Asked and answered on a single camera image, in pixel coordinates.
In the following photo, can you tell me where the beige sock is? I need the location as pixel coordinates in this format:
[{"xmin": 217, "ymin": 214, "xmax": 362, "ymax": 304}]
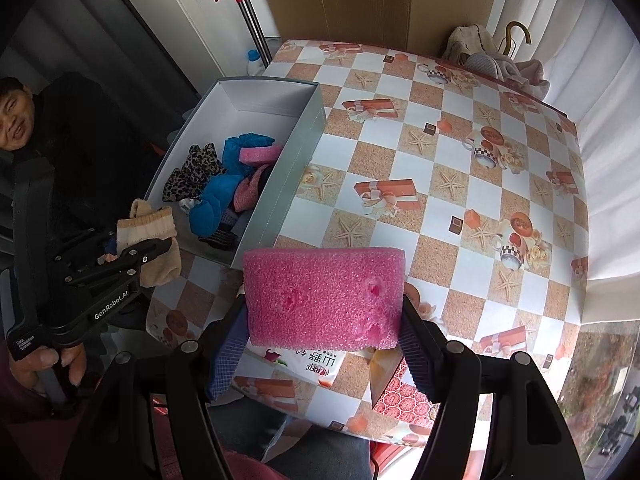
[{"xmin": 116, "ymin": 199, "xmax": 182, "ymax": 288}]

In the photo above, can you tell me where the leopard print cloth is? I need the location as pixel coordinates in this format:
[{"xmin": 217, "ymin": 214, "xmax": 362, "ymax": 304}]
[{"xmin": 162, "ymin": 142, "xmax": 223, "ymax": 203}]

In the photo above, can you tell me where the metal pole with red grip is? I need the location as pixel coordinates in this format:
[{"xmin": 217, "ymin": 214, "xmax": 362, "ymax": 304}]
[{"xmin": 230, "ymin": 0, "xmax": 273, "ymax": 61}]

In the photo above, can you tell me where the checkered printed tablecloth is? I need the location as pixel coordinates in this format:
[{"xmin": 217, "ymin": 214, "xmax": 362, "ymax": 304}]
[{"xmin": 145, "ymin": 37, "xmax": 591, "ymax": 448}]

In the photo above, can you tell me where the pink fuzzy sock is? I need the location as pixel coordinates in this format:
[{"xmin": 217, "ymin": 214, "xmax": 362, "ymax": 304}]
[{"xmin": 231, "ymin": 165, "xmax": 273, "ymax": 213}]

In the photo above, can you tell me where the brown cardboard sheet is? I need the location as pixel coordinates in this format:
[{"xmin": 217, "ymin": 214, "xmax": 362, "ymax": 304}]
[{"xmin": 255, "ymin": 0, "xmax": 503, "ymax": 58}]

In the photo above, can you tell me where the red patterned box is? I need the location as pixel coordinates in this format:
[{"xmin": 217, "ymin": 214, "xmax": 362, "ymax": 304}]
[{"xmin": 372, "ymin": 360, "xmax": 441, "ymax": 433}]

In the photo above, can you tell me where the dark striped cloth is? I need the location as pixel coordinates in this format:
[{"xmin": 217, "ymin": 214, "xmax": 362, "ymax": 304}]
[{"xmin": 197, "ymin": 210, "xmax": 246, "ymax": 252}]

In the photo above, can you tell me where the pile of beige clothes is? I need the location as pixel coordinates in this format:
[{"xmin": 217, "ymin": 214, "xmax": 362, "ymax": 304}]
[{"xmin": 442, "ymin": 24, "xmax": 551, "ymax": 98}]

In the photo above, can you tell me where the blue cloth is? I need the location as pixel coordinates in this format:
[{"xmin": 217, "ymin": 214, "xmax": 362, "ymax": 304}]
[
  {"xmin": 189, "ymin": 172, "xmax": 251, "ymax": 238},
  {"xmin": 222, "ymin": 132, "xmax": 277, "ymax": 178}
]

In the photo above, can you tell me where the white snack packet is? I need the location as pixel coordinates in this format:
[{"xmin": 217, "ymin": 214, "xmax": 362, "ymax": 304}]
[{"xmin": 230, "ymin": 345, "xmax": 381, "ymax": 391}]

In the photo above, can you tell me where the pink sponge block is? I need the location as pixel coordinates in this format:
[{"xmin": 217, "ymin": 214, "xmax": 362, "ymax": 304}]
[{"xmin": 242, "ymin": 246, "xmax": 407, "ymax": 351}]

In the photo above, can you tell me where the pink foam strip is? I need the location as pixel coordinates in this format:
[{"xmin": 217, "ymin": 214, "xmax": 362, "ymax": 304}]
[{"xmin": 239, "ymin": 144, "xmax": 286, "ymax": 165}]

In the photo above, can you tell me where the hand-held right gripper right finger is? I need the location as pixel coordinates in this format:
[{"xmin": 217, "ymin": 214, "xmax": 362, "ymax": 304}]
[{"xmin": 399, "ymin": 295, "xmax": 586, "ymax": 480}]

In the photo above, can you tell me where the white curtain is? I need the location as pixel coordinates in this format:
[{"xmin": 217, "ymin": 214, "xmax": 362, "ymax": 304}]
[{"xmin": 487, "ymin": 0, "xmax": 640, "ymax": 326}]

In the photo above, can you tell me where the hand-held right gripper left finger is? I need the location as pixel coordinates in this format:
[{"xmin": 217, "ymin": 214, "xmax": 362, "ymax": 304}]
[{"xmin": 60, "ymin": 297, "xmax": 250, "ymax": 480}]

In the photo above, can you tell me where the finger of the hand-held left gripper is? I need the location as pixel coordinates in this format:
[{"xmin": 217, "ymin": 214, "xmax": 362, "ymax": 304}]
[
  {"xmin": 54, "ymin": 229, "xmax": 118, "ymax": 262},
  {"xmin": 67, "ymin": 237, "xmax": 173, "ymax": 286}
]

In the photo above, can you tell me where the person's left hand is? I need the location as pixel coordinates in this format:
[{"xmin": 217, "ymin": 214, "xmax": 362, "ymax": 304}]
[{"xmin": 10, "ymin": 344, "xmax": 88, "ymax": 397}]

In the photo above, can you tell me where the grey cardboard box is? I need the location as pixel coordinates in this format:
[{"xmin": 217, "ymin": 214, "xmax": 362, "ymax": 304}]
[{"xmin": 142, "ymin": 76, "xmax": 327, "ymax": 270}]

